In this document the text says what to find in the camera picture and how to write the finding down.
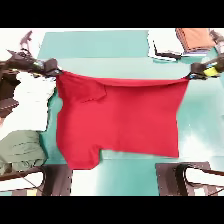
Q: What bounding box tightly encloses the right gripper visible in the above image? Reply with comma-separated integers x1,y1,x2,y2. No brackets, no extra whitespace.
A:
188,62,210,81

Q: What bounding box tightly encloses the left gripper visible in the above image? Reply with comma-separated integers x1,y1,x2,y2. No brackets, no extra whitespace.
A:
43,58,63,78

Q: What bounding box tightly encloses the red T-shirt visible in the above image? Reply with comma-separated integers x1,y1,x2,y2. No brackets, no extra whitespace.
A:
54,69,191,171

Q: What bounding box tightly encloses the orange garment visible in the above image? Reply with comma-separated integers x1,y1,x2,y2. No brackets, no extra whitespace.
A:
175,28,217,53

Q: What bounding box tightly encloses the dark brown garment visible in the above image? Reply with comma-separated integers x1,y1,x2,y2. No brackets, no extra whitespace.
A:
0,68,22,118

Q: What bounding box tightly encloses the green garment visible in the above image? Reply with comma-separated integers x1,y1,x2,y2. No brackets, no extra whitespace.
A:
0,129,48,176

